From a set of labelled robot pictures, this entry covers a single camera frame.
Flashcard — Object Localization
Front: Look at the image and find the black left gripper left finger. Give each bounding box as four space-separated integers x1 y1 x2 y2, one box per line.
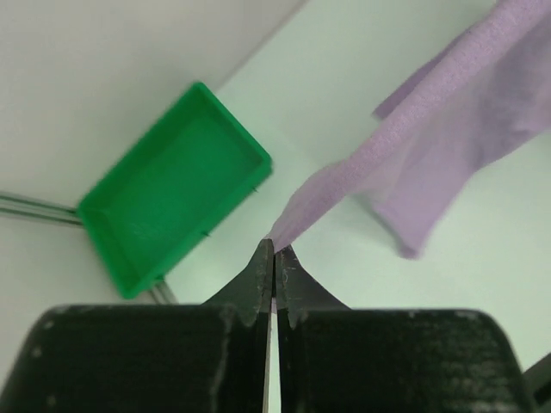
1 240 275 412

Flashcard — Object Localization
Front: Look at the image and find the purple t shirt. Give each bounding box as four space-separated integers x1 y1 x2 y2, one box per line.
268 1 550 258

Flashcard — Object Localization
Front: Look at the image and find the green plastic tray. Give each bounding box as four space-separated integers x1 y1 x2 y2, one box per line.
77 82 272 299

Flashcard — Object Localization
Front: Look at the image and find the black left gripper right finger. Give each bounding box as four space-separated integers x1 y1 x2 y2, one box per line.
274 248 536 412

